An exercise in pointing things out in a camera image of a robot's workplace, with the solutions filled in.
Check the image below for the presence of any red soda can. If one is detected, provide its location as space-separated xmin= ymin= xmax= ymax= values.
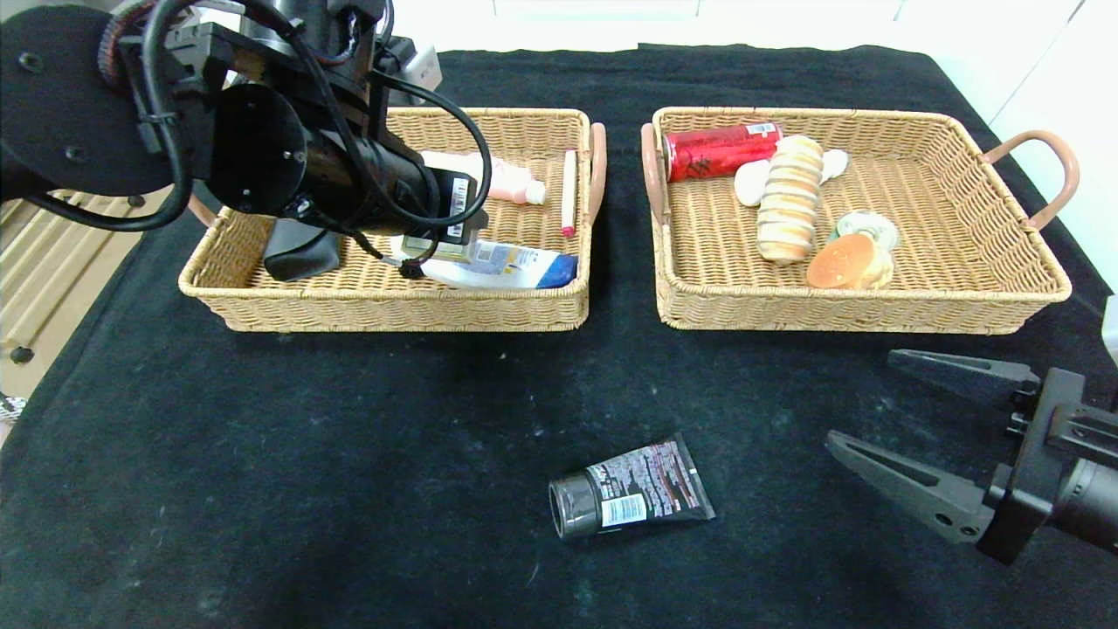
xmin=660 ymin=121 xmax=785 ymax=184

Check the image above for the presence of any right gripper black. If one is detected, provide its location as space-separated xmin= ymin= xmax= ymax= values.
xmin=824 ymin=349 xmax=1118 ymax=566

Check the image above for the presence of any wicker basket holding food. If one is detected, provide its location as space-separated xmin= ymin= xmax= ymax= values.
xmin=639 ymin=106 xmax=1081 ymax=336

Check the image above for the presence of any white pen pink tip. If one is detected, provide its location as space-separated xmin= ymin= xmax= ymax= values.
xmin=560 ymin=149 xmax=579 ymax=239

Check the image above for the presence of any left arm thick black cable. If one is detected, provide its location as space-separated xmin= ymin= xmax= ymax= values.
xmin=22 ymin=0 xmax=493 ymax=233

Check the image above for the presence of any black glasses case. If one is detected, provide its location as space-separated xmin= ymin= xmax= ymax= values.
xmin=263 ymin=218 xmax=344 ymax=283

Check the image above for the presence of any small tin can green label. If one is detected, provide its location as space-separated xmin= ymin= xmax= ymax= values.
xmin=828 ymin=209 xmax=901 ymax=255

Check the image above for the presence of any round brown bun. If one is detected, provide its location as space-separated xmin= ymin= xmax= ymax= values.
xmin=804 ymin=232 xmax=896 ymax=292

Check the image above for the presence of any white bottle green label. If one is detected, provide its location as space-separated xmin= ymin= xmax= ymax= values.
xmin=733 ymin=148 xmax=850 ymax=210

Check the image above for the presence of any black table cloth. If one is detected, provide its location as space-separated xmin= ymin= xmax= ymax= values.
xmin=0 ymin=44 xmax=1118 ymax=629

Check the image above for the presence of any left arm thin tagged cable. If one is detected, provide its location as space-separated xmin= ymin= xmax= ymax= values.
xmin=293 ymin=199 xmax=439 ymax=280

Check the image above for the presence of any white gold-edged card box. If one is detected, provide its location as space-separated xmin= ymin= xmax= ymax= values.
xmin=390 ymin=233 xmax=478 ymax=266

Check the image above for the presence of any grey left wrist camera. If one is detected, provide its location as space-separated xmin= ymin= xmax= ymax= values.
xmin=384 ymin=37 xmax=444 ymax=91

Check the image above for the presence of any black cosmetic tube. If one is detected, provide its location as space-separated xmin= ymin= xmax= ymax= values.
xmin=548 ymin=433 xmax=717 ymax=542

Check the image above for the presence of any wicker basket holding toiletries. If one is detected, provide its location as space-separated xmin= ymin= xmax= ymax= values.
xmin=178 ymin=107 xmax=609 ymax=335

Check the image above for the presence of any ridged long bread loaf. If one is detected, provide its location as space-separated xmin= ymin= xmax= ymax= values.
xmin=756 ymin=133 xmax=825 ymax=266

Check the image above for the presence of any light wooden slatted rack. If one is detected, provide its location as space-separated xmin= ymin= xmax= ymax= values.
xmin=0 ymin=188 xmax=149 ymax=372

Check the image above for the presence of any small pink bottle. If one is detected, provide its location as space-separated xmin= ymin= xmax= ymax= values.
xmin=423 ymin=151 xmax=549 ymax=207

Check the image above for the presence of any white bottle blue cap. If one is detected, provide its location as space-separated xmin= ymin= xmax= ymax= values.
xmin=419 ymin=239 xmax=580 ymax=293

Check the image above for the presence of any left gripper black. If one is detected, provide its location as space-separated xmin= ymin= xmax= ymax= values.
xmin=391 ymin=167 xmax=490 ymax=245

